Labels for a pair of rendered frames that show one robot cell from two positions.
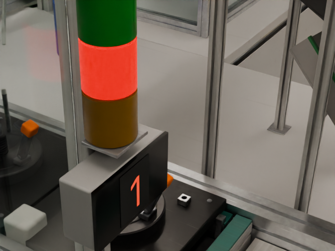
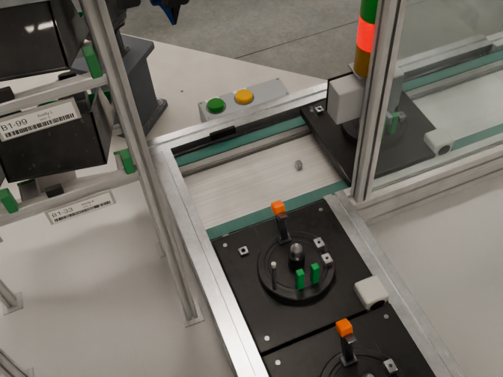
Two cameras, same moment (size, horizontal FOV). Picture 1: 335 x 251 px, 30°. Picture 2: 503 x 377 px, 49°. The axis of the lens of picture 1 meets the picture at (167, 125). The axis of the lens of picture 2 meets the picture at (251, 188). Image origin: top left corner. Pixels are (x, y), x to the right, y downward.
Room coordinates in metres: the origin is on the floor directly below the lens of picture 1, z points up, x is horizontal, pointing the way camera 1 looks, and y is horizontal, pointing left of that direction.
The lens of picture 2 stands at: (1.15, 0.34, 1.85)
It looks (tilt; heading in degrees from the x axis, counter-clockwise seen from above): 52 degrees down; 220
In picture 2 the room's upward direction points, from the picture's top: 5 degrees counter-clockwise
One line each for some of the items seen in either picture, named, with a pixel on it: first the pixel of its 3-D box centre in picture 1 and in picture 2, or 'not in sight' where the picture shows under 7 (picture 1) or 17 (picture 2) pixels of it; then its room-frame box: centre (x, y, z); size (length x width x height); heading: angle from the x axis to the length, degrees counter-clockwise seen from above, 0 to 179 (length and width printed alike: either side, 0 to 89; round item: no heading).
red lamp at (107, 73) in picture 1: (108, 62); (374, 29); (0.49, 0.05, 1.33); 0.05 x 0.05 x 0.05
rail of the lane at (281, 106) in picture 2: not in sight; (328, 105); (0.28, -0.13, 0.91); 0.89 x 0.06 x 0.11; 149
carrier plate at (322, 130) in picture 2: not in sight; (372, 129); (0.33, 0.01, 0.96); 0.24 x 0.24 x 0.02; 59
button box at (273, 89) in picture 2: not in sight; (245, 107); (0.41, -0.29, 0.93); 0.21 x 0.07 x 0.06; 149
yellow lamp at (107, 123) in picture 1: (110, 111); (370, 56); (0.49, 0.05, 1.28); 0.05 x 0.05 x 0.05
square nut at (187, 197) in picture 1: (184, 199); (243, 251); (0.75, -0.03, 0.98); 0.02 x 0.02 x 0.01; 59
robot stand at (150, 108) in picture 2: not in sight; (121, 87); (0.54, -0.56, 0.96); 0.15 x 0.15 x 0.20; 14
